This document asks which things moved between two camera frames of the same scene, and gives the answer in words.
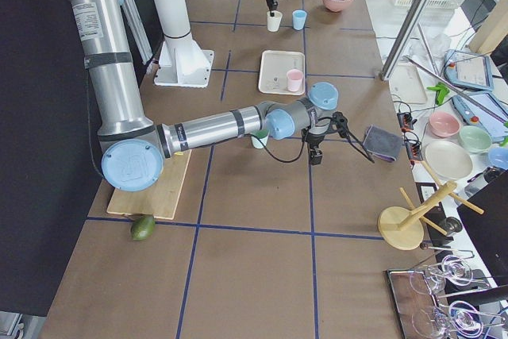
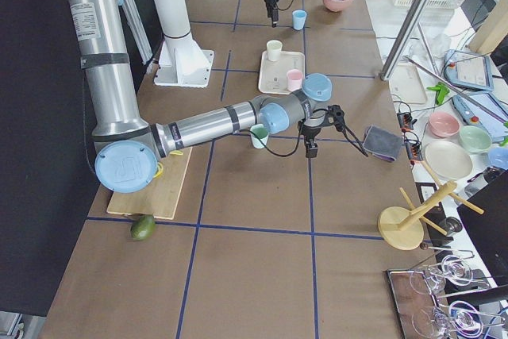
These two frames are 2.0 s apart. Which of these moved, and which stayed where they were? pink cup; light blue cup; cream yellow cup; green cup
Moved: cream yellow cup
Stayed: light blue cup; green cup; pink cup
